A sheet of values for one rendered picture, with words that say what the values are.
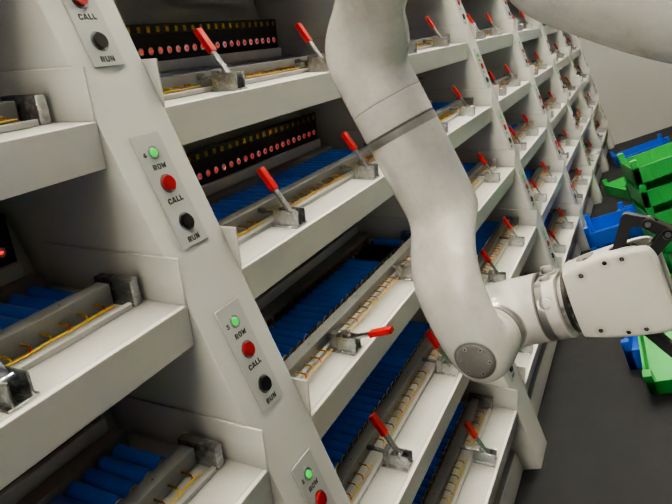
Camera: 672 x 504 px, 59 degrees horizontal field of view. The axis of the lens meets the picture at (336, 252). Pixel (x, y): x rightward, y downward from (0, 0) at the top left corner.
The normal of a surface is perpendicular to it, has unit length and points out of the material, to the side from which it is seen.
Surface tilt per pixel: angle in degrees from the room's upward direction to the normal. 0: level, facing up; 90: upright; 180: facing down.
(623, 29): 119
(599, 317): 92
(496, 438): 21
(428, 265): 49
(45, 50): 90
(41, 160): 111
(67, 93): 90
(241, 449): 90
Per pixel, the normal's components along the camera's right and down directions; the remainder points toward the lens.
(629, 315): -0.44, 0.37
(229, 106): 0.90, 0.08
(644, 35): -0.29, 0.86
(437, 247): -0.66, -0.41
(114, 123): 0.81, -0.25
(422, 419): -0.07, -0.93
